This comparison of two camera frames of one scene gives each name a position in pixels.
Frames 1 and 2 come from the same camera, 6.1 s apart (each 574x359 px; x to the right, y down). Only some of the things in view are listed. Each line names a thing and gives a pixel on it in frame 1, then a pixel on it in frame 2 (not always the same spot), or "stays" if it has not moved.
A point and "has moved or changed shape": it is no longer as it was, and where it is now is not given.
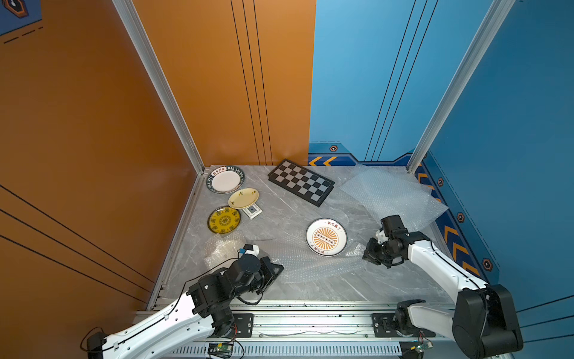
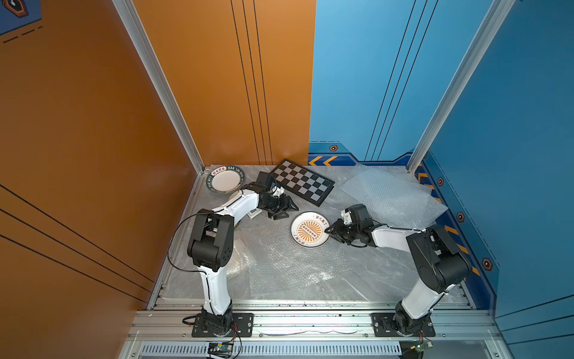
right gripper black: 369,253 → 335,231
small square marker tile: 252,211 stays
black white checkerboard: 302,182 stays
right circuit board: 420,348 stays
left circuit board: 220,350 stays
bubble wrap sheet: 306,258 has moved or changed shape
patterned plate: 225,179 stays
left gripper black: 267,265 → 286,202
